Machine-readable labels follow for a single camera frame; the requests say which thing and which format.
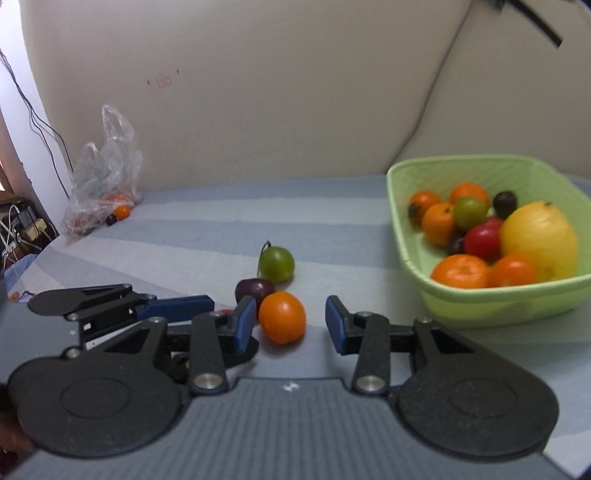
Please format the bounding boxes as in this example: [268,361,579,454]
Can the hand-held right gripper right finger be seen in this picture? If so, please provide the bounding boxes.
[325,295,490,396]

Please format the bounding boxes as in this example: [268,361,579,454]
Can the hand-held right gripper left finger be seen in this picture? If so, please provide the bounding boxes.
[92,295,257,396]

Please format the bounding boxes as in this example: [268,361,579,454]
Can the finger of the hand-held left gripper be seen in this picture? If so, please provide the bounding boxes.
[28,283,215,322]
[224,336,260,370]

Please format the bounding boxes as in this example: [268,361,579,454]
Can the smooth orange tomato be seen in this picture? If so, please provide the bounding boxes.
[259,292,307,345]

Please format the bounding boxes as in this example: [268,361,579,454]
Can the light green plastic bowl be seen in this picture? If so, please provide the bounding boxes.
[386,154,591,329]

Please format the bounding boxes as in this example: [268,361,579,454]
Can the clear plastic bag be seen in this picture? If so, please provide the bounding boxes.
[62,104,145,237]

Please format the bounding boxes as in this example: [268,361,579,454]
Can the green tomato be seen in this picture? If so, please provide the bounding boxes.
[453,196,489,232]
[257,240,296,284]

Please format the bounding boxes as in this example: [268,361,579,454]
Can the dark purple plum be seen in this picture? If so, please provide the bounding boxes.
[492,191,518,220]
[235,278,277,308]

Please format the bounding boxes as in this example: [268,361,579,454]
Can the grey striped bed sheet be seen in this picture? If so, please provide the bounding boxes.
[0,173,591,480]

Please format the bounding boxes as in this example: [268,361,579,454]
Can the white power strip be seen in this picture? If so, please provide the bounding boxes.
[16,218,51,243]

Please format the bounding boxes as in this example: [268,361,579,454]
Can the large yellow lemon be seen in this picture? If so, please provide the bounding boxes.
[499,200,580,283]

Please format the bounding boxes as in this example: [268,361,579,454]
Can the black tape cross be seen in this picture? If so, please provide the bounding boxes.
[489,0,565,48]

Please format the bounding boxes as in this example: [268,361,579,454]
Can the black wall cables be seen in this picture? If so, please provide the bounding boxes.
[0,46,75,200]

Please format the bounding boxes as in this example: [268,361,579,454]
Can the thin grey wall cable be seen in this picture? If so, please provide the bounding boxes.
[382,2,474,172]

